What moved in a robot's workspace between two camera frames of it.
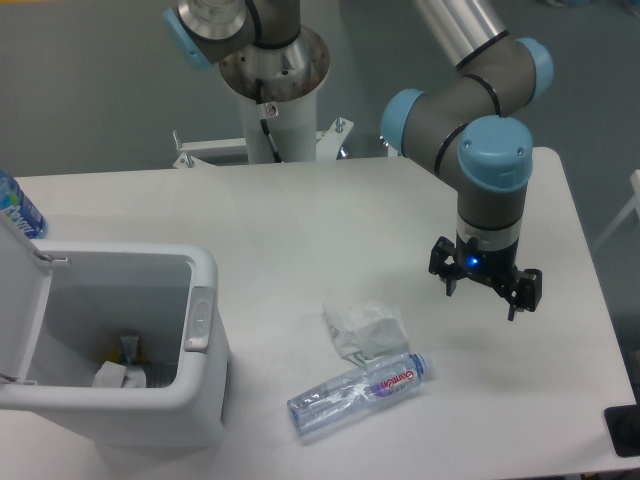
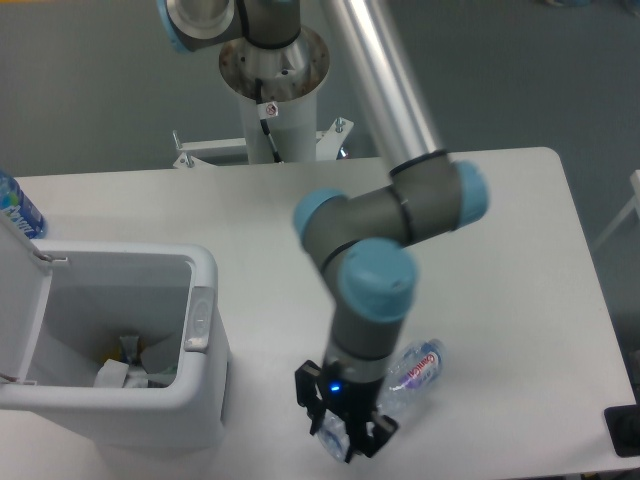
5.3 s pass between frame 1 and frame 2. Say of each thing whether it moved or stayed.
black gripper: moved
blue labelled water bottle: stayed
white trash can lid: stayed
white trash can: stayed
